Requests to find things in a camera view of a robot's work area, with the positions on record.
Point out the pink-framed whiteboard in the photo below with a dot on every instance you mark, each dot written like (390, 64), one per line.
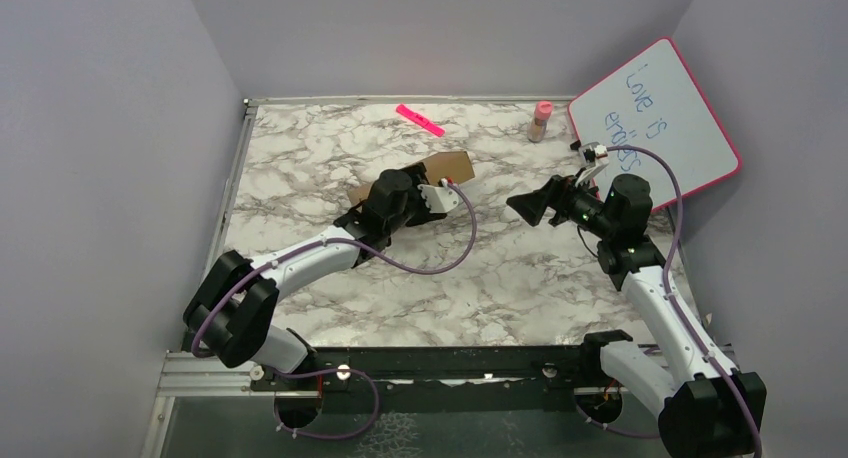
(654, 117)

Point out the brown cardboard box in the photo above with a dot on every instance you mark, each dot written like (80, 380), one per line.
(456, 166)

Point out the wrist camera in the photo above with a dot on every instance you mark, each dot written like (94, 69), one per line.
(440, 198)
(594, 159)

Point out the pink highlighter marker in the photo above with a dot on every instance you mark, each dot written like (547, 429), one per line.
(420, 120)

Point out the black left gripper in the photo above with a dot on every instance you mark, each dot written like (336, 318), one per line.
(418, 174)

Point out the pink-capped pen jar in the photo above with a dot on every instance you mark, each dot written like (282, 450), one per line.
(538, 126)

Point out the aluminium frame rail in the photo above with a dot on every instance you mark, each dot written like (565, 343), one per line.
(481, 276)

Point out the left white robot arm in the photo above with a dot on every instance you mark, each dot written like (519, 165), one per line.
(231, 313)

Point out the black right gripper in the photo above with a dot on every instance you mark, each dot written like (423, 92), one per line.
(557, 194)

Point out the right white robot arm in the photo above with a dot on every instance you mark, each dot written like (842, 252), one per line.
(704, 405)

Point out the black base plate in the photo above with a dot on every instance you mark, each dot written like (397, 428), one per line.
(306, 381)

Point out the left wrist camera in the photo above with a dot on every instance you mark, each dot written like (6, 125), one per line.
(440, 198)

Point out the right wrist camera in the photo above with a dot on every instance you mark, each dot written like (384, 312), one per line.
(594, 159)

